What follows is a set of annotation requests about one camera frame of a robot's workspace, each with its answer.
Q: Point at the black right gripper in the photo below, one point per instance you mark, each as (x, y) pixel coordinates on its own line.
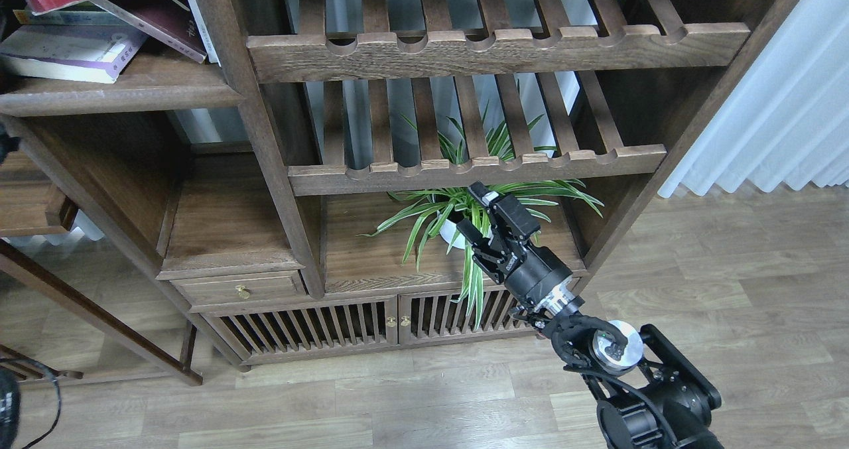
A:
(535, 276)

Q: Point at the pale lavender cover book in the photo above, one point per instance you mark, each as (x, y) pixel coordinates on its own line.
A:
(79, 53)

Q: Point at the black yellow-green cover book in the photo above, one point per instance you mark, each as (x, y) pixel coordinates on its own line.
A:
(88, 16)

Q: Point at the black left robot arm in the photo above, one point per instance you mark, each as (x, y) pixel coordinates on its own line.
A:
(10, 394)

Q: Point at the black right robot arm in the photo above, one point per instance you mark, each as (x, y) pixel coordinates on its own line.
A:
(648, 394)

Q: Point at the green spider plant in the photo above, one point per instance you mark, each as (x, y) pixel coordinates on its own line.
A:
(431, 207)

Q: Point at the white plant pot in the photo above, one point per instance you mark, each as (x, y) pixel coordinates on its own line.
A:
(450, 233)

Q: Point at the dark wooden bookshelf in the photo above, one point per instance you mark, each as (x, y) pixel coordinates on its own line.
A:
(263, 171)

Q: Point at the white pleated curtain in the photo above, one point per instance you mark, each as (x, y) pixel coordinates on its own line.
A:
(786, 122)

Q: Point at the white spine upright book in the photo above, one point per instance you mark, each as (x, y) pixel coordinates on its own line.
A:
(203, 32)

